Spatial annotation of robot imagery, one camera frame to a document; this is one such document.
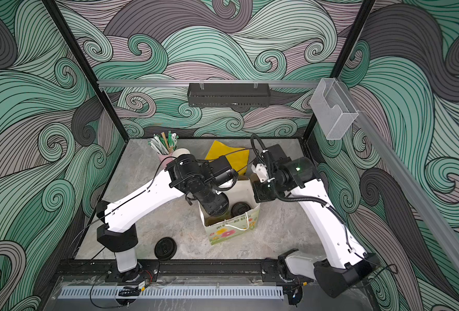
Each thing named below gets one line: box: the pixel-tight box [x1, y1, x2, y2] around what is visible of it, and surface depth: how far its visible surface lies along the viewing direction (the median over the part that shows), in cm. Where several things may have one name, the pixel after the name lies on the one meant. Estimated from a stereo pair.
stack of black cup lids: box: [154, 236, 177, 261], surface depth 79 cm
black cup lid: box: [230, 202, 251, 217], surface depth 79 cm
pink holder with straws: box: [147, 130, 179, 166], surface depth 96 cm
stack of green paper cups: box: [171, 147, 191, 159], surface depth 95 cm
